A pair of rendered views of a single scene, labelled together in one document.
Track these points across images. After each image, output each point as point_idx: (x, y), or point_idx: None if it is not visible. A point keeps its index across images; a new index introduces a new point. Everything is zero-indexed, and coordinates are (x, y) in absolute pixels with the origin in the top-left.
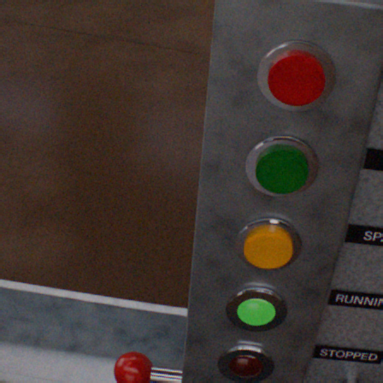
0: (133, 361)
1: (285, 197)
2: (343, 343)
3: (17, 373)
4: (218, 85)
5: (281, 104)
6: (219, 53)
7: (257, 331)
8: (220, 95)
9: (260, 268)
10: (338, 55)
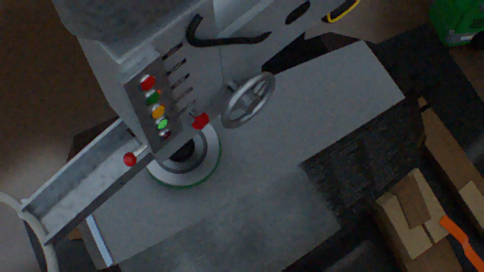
0: (129, 157)
1: None
2: (183, 107)
3: (91, 191)
4: (131, 98)
5: None
6: (129, 93)
7: (164, 127)
8: (132, 99)
9: None
10: (153, 71)
